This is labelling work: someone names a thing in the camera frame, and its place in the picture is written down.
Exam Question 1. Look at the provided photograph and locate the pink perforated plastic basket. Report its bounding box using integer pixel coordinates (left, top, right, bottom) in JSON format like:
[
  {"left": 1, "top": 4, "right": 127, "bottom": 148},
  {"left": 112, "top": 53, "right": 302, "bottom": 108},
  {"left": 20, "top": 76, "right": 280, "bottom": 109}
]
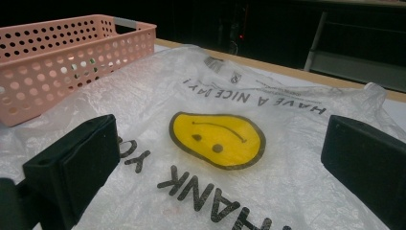
[{"left": 0, "top": 13, "right": 157, "bottom": 127}]

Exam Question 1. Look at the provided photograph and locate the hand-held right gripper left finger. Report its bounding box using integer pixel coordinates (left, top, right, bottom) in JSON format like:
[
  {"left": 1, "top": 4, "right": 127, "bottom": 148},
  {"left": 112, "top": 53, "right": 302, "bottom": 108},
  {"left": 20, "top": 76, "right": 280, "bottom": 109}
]
[{"left": 22, "top": 113, "right": 122, "bottom": 230}]

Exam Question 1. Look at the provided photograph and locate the clear plastic bag yellow face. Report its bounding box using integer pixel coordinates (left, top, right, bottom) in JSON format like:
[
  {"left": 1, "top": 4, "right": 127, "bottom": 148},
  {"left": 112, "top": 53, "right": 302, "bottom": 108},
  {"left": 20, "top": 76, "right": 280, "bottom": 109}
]
[{"left": 0, "top": 44, "right": 406, "bottom": 230}]

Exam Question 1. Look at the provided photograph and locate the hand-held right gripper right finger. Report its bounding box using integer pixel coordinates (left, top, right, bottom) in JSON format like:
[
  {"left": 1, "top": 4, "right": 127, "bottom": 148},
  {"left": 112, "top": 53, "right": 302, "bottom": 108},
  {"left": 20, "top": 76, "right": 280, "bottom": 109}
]
[{"left": 320, "top": 114, "right": 406, "bottom": 230}]

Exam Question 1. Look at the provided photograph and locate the grey metal desk frame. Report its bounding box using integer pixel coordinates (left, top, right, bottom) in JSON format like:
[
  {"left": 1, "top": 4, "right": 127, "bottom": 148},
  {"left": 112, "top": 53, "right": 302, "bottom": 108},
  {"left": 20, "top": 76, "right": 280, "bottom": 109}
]
[{"left": 303, "top": 11, "right": 406, "bottom": 94}]

